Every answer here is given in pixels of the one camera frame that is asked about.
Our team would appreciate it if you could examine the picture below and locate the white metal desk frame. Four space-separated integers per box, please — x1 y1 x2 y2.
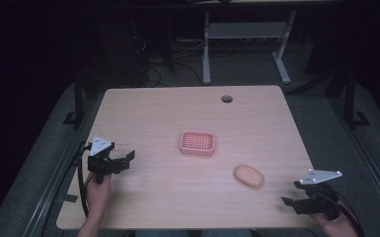
201 9 298 86

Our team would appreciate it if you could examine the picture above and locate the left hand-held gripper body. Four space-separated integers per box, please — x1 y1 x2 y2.
87 135 115 185

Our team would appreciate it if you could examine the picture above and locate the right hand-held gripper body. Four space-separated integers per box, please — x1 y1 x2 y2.
298 169 343 221

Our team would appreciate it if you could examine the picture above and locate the pink soap dish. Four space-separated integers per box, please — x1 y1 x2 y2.
179 129 217 158

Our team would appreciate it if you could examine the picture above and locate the aluminium rail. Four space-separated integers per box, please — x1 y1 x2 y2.
328 95 380 216
21 95 104 237

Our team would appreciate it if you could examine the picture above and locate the tangle of floor cables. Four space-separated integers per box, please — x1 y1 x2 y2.
134 33 205 88

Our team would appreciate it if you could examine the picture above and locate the orange soap bar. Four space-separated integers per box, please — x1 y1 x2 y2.
233 164 266 189

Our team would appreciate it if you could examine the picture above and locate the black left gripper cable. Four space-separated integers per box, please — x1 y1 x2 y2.
77 141 94 219

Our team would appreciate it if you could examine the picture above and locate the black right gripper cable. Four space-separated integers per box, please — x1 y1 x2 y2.
322 191 365 237

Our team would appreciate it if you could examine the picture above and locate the person's left hand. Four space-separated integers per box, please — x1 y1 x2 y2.
84 173 113 218

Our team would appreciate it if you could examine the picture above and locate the black metal stand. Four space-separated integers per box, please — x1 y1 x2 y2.
62 70 86 128
342 67 372 129

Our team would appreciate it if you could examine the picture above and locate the person's right hand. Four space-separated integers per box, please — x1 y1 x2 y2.
310 209 358 237

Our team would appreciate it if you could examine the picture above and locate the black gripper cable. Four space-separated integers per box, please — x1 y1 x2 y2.
322 191 365 237
77 141 94 219

